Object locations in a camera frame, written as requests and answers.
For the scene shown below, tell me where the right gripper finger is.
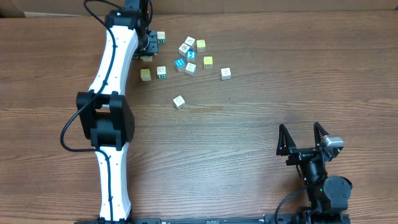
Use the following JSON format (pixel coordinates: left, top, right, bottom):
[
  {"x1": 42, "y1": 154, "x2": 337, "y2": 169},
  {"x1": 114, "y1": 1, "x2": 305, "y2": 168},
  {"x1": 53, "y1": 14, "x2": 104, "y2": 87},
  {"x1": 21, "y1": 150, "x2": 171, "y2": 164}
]
[
  {"x1": 276, "y1": 124, "x2": 297, "y2": 156},
  {"x1": 313, "y1": 122, "x2": 329, "y2": 146}
]

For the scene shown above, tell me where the yellow top wooden block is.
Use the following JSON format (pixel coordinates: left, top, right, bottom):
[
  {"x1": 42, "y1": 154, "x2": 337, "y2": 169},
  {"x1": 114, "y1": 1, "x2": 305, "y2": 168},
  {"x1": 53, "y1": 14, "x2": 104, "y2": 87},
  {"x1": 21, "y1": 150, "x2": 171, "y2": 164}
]
[{"x1": 140, "y1": 68, "x2": 152, "y2": 82}]

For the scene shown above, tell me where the white block plain top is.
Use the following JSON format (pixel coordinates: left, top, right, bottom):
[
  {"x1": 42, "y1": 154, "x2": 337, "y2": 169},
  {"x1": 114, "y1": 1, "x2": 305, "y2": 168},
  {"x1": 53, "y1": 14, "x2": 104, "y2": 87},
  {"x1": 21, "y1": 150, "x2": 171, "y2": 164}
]
[{"x1": 173, "y1": 95, "x2": 186, "y2": 110}]

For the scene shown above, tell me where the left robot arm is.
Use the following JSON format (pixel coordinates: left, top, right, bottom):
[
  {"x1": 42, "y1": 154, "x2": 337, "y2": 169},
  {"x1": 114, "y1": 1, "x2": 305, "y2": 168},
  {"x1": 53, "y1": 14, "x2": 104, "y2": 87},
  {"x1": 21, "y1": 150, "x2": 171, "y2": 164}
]
[{"x1": 76, "y1": 0, "x2": 159, "y2": 223}]

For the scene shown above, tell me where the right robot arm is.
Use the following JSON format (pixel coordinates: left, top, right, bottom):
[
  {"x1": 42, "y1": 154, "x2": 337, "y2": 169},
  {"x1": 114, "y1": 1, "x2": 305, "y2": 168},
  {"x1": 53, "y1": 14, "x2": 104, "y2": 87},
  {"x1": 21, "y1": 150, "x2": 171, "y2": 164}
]
[{"x1": 274, "y1": 122, "x2": 353, "y2": 224}]

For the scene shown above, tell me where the white acorn picture block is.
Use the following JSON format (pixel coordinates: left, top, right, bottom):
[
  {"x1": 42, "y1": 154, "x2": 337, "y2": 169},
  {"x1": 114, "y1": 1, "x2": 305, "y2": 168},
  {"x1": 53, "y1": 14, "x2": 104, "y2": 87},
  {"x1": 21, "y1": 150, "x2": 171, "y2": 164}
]
[{"x1": 141, "y1": 56, "x2": 153, "y2": 62}]

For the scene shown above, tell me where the block with green R side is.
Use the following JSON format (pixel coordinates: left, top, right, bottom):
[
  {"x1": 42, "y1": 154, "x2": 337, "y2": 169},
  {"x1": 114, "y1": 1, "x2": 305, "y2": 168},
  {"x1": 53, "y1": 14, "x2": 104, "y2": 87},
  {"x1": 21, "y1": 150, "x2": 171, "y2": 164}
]
[{"x1": 157, "y1": 31, "x2": 165, "y2": 44}]

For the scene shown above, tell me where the white block green side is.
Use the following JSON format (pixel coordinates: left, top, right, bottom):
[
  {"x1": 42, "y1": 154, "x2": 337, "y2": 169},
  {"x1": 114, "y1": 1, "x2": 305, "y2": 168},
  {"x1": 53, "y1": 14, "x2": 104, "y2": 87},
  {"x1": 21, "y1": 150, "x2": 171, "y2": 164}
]
[{"x1": 157, "y1": 66, "x2": 167, "y2": 79}]

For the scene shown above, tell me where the blue letter H block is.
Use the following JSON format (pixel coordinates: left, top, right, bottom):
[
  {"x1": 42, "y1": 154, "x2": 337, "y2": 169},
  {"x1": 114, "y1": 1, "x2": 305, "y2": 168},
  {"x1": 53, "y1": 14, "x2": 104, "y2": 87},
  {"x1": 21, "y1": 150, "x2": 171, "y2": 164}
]
[{"x1": 174, "y1": 58, "x2": 187, "y2": 72}]

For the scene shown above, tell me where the white block picture top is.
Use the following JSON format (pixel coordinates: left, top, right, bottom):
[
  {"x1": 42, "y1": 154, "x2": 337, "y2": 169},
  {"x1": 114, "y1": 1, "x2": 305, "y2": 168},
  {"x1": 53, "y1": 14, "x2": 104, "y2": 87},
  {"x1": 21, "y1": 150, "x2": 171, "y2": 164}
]
[{"x1": 178, "y1": 44, "x2": 190, "y2": 57}]

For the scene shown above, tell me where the white block tilted upper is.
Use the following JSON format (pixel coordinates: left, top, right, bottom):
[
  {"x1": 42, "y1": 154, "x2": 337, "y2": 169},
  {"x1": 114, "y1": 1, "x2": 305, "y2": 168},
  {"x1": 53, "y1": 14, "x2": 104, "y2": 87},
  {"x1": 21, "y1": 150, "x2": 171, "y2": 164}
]
[{"x1": 184, "y1": 36, "x2": 196, "y2": 49}]

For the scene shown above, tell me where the blue number five block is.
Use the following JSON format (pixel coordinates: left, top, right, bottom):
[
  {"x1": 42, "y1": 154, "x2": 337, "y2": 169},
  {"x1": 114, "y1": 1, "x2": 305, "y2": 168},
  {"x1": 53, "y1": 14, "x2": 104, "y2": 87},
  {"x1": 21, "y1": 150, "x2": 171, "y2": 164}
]
[{"x1": 186, "y1": 50, "x2": 197, "y2": 63}]

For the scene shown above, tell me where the white block blue P side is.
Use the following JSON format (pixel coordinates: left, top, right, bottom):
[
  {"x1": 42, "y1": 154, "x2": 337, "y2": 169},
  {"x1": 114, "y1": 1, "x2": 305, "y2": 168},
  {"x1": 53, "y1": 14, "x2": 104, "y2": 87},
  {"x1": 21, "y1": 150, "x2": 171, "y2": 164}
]
[{"x1": 185, "y1": 62, "x2": 197, "y2": 76}]

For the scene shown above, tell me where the yellow block upper right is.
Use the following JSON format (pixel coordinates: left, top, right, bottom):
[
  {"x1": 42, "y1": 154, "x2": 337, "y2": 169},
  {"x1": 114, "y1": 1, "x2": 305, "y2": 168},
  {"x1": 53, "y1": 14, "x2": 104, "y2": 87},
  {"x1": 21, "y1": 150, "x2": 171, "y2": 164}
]
[{"x1": 197, "y1": 40, "x2": 206, "y2": 52}]

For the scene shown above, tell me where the yellow block right middle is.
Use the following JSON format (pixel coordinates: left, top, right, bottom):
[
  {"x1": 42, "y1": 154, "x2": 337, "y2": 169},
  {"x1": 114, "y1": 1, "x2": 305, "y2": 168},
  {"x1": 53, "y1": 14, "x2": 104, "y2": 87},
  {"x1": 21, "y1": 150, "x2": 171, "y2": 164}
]
[{"x1": 203, "y1": 56, "x2": 213, "y2": 69}]

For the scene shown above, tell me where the white block far right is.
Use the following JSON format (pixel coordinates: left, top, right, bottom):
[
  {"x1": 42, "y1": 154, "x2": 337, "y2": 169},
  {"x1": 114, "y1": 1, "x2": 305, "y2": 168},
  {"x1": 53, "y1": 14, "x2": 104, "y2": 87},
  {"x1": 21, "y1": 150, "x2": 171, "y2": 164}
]
[{"x1": 220, "y1": 68, "x2": 231, "y2": 80}]

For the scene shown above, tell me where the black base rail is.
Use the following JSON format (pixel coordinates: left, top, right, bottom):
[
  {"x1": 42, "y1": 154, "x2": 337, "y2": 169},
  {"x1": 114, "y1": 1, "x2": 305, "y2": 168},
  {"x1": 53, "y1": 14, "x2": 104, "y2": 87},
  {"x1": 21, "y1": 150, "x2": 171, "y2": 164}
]
[{"x1": 74, "y1": 213, "x2": 351, "y2": 224}]

